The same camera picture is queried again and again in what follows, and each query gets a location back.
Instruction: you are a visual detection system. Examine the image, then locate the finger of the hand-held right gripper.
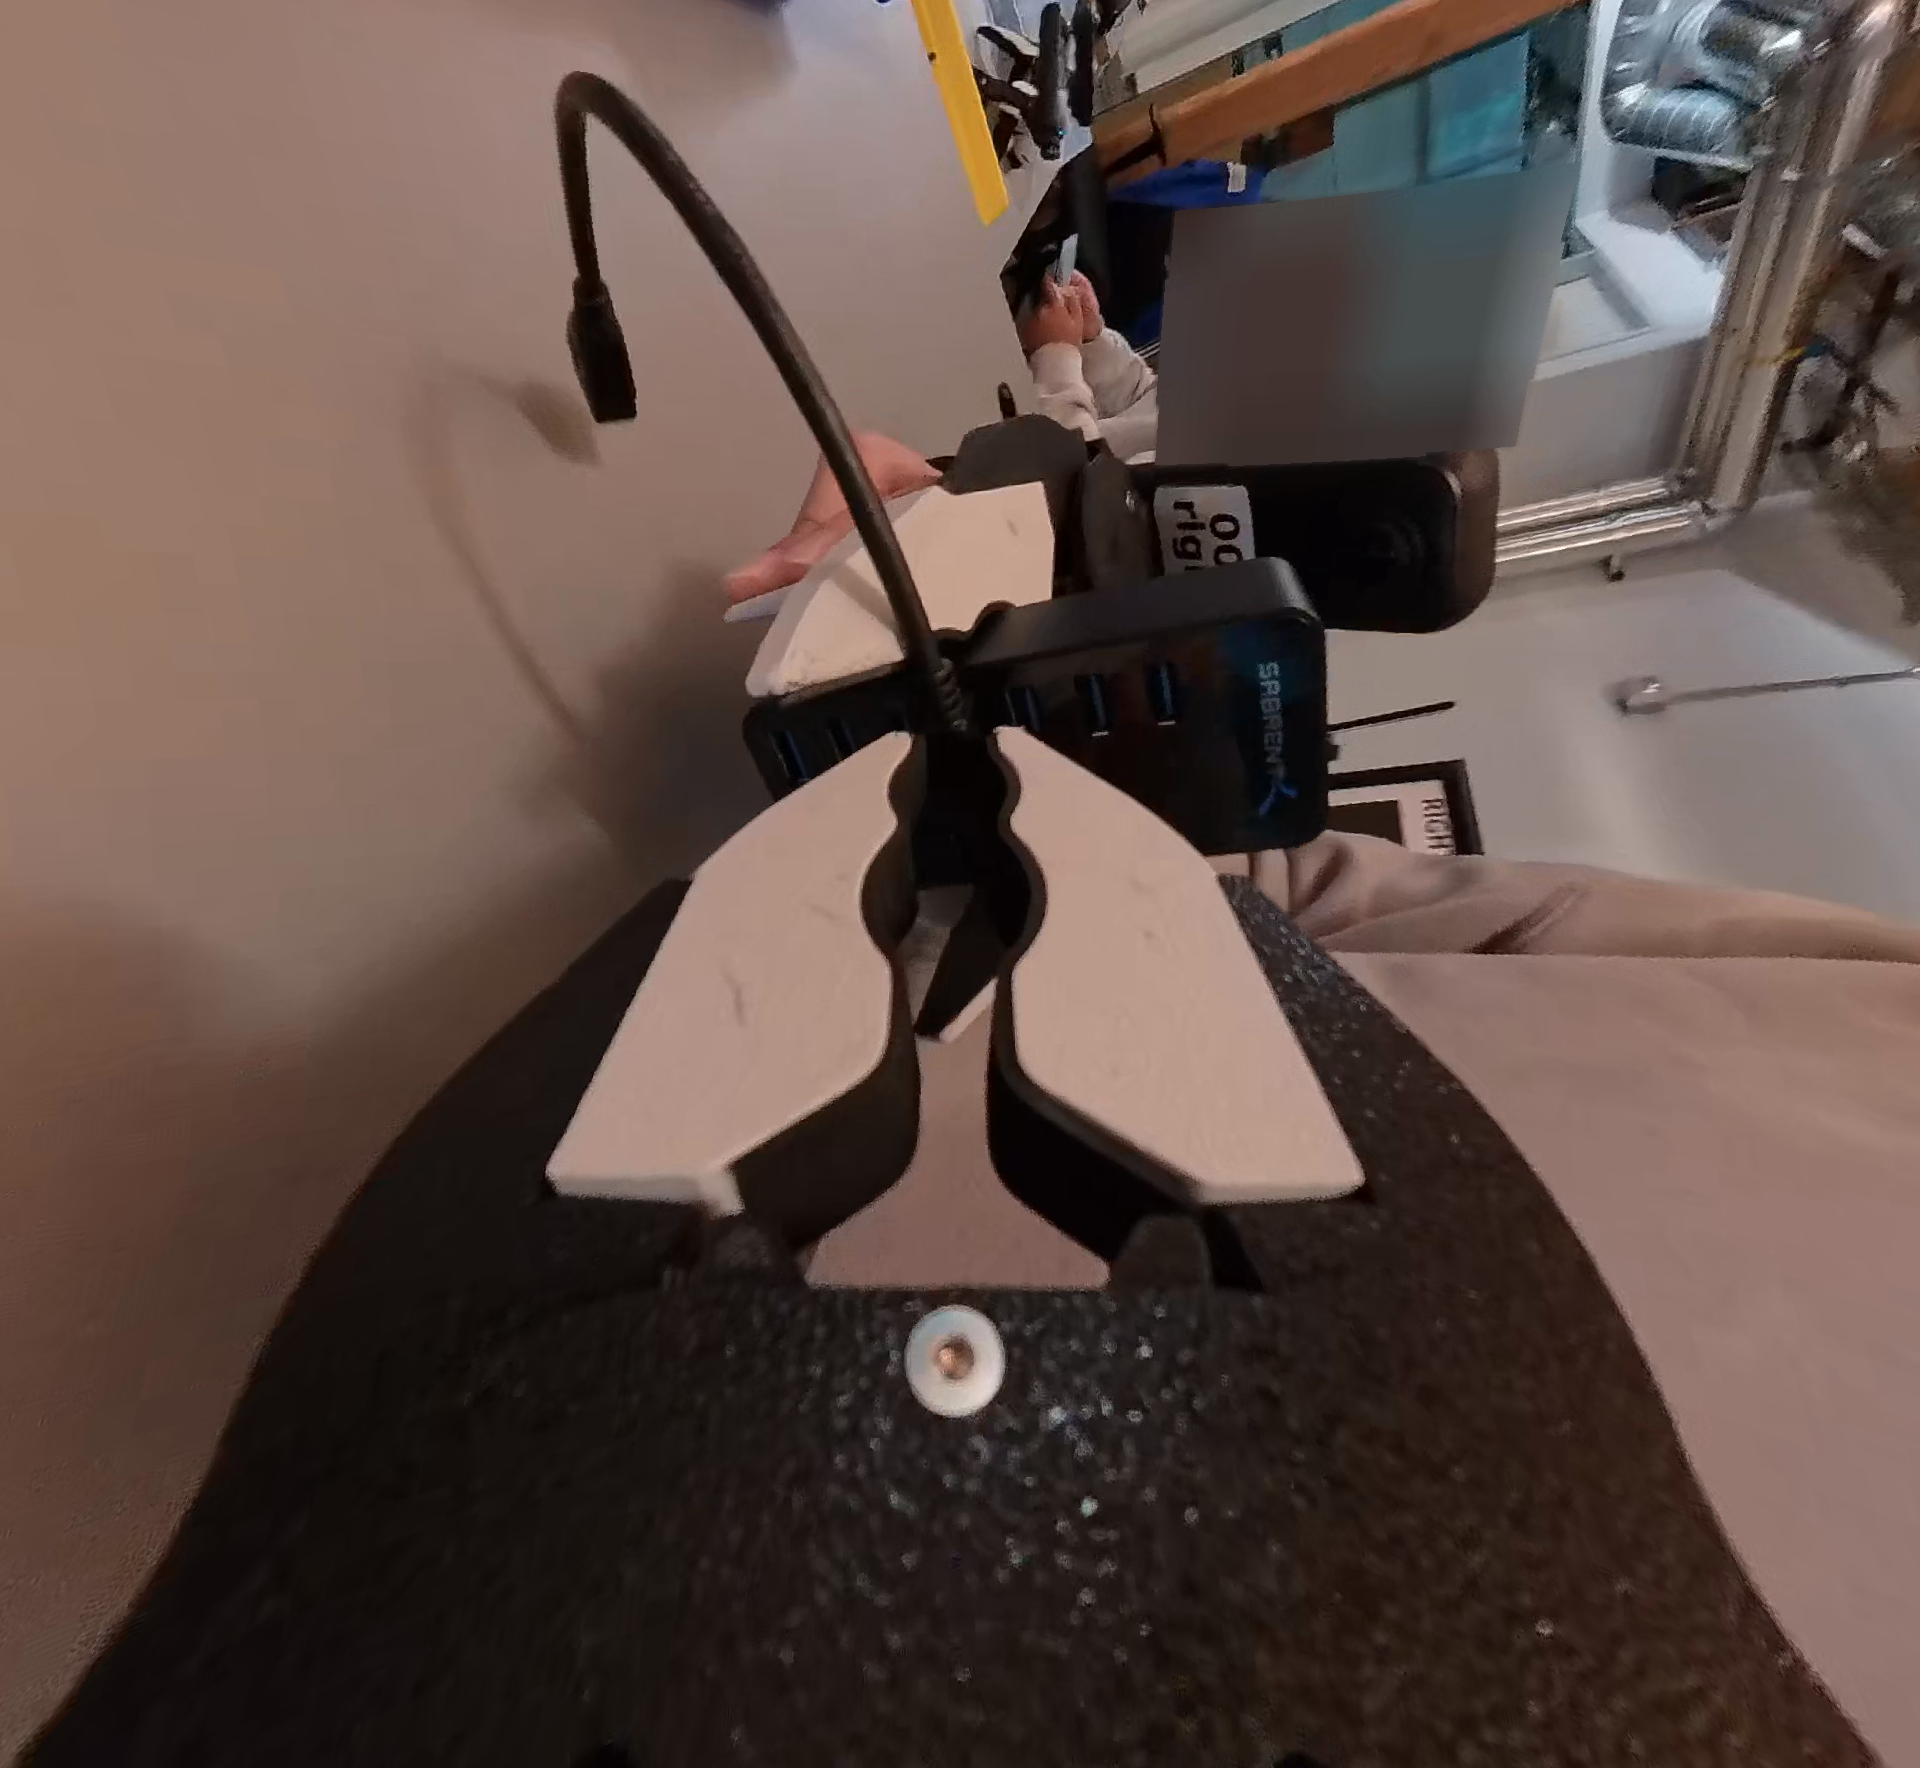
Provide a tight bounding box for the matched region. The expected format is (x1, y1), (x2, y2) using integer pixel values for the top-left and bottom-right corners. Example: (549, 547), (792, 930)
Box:
(847, 478), (1056, 639)
(745, 547), (938, 696)

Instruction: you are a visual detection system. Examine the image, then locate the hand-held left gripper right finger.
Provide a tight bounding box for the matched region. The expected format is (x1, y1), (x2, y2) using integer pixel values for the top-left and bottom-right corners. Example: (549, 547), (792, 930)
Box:
(982, 732), (1366, 1289)

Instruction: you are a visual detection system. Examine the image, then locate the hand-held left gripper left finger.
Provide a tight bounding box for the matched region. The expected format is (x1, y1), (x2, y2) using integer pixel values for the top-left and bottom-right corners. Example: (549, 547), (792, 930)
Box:
(545, 726), (921, 1254)

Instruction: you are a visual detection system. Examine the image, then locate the black usb hub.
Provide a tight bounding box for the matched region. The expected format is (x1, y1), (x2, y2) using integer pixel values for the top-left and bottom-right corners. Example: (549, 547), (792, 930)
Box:
(744, 556), (1333, 858)

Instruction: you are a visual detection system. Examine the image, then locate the black usb cable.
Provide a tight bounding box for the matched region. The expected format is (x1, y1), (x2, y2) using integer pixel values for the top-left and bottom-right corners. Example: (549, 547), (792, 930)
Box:
(553, 69), (1036, 1049)

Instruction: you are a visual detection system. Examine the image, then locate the person's right hand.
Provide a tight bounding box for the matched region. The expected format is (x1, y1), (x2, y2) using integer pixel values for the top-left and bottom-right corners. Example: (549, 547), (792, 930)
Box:
(724, 430), (943, 608)

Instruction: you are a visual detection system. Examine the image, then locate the silver insulated pipe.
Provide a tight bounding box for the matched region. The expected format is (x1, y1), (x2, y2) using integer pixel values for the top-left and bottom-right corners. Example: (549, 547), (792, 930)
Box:
(1497, 0), (1920, 572)

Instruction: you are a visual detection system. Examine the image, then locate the yellow ruler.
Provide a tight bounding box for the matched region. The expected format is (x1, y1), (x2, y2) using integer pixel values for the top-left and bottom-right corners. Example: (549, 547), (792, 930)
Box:
(908, 0), (1014, 227)

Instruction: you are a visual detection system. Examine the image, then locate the black clamp tool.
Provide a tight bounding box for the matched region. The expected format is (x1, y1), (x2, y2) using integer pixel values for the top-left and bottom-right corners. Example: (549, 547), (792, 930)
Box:
(972, 0), (1110, 167)

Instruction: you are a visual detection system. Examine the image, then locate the wooden beam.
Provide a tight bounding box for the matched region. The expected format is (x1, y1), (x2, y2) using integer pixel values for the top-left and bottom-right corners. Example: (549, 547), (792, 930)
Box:
(1092, 0), (1910, 173)

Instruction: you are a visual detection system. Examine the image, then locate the metal wall rod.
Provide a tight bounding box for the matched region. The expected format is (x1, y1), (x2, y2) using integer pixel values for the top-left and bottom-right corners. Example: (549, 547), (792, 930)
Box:
(1614, 664), (1920, 715)

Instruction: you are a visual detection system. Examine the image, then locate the silver flexible duct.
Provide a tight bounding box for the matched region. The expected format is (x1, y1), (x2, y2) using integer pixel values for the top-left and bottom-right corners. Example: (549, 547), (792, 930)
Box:
(1598, 0), (1828, 153)

